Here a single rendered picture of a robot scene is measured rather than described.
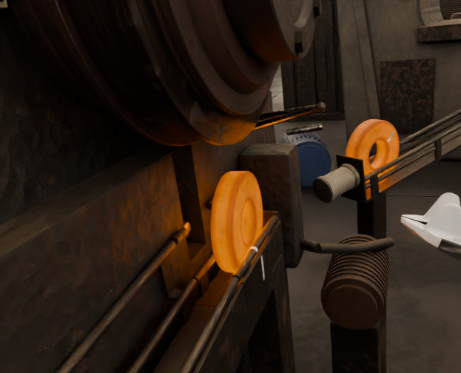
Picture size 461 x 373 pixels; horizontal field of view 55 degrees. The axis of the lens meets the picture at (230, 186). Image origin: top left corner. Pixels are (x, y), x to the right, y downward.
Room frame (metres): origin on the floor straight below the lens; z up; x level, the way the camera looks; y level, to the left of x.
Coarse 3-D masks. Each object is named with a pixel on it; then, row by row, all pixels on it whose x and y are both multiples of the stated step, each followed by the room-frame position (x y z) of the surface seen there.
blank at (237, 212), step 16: (224, 176) 0.62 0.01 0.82; (240, 176) 0.61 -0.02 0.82; (224, 192) 0.59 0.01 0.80; (240, 192) 0.60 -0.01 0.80; (256, 192) 0.66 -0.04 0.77; (224, 208) 0.57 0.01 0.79; (240, 208) 0.59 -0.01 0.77; (256, 208) 0.66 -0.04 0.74; (224, 224) 0.56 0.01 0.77; (240, 224) 0.58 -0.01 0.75; (256, 224) 0.65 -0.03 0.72; (224, 240) 0.55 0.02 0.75; (240, 240) 0.58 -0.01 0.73; (224, 256) 0.55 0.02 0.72; (240, 256) 0.57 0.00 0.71
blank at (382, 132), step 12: (372, 120) 0.99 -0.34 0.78; (360, 132) 0.96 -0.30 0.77; (372, 132) 0.96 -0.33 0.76; (384, 132) 0.98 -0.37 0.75; (396, 132) 1.01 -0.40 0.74; (348, 144) 0.96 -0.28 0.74; (360, 144) 0.94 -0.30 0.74; (372, 144) 0.96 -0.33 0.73; (384, 144) 0.99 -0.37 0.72; (396, 144) 1.01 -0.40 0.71; (360, 156) 0.94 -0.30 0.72; (384, 156) 1.00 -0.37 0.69; (396, 156) 1.01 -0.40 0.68; (372, 168) 0.96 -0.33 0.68; (384, 180) 0.98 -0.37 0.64
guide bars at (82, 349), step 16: (208, 208) 0.65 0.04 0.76; (176, 240) 0.54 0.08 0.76; (160, 256) 0.50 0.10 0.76; (144, 272) 0.47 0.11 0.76; (160, 272) 0.50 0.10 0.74; (128, 288) 0.44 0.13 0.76; (192, 288) 0.52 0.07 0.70; (208, 288) 0.57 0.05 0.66; (176, 304) 0.48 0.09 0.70; (112, 320) 0.40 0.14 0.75; (96, 336) 0.37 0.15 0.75; (160, 336) 0.43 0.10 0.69; (80, 352) 0.35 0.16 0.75; (144, 352) 0.41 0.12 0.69; (64, 368) 0.33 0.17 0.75
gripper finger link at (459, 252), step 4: (444, 240) 0.48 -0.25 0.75; (440, 244) 0.48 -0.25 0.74; (444, 244) 0.48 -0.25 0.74; (448, 244) 0.47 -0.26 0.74; (452, 244) 0.47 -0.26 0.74; (456, 244) 0.47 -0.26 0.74; (440, 248) 0.48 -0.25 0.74; (444, 248) 0.48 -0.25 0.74; (448, 248) 0.47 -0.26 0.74; (452, 248) 0.47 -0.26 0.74; (456, 248) 0.47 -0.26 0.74; (460, 248) 0.47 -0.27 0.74; (444, 252) 0.47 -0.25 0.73; (448, 252) 0.47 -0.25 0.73; (452, 252) 0.47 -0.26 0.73; (456, 252) 0.46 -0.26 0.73; (460, 252) 0.46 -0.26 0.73; (452, 256) 0.47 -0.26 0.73; (456, 256) 0.46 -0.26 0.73; (460, 256) 0.46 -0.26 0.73; (460, 260) 0.46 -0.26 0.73
